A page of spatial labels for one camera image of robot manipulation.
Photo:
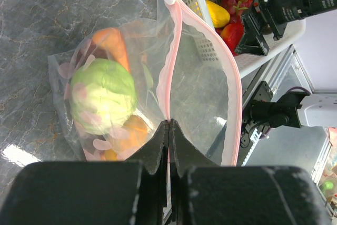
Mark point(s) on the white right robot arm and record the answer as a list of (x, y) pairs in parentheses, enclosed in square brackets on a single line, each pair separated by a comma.
[(302, 51)]

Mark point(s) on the white plastic basket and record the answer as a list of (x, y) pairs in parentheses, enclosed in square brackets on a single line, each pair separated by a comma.
[(247, 63)]

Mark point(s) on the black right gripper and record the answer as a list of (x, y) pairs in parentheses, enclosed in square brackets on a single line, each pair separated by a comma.
[(255, 20)]

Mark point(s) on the clear pink-dotted zip bag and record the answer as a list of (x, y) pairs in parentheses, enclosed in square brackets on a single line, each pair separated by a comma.
[(152, 47)]

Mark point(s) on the orange carrot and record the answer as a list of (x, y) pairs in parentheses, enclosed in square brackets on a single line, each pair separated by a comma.
[(111, 39)]

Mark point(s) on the purple grape bunch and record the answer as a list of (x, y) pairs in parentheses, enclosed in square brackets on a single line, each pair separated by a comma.
[(235, 9)]

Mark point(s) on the orange citrus fruit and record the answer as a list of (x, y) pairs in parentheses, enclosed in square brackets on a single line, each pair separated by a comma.
[(126, 140)]

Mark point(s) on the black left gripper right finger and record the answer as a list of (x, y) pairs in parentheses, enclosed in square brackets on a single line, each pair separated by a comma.
[(203, 192)]

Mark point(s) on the yellow corn cob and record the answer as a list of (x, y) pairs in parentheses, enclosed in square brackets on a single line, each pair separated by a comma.
[(219, 16)]

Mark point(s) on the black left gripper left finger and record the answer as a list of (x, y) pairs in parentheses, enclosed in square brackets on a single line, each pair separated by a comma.
[(121, 192)]

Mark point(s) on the green cabbage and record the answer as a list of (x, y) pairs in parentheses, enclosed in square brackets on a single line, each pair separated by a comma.
[(103, 96)]

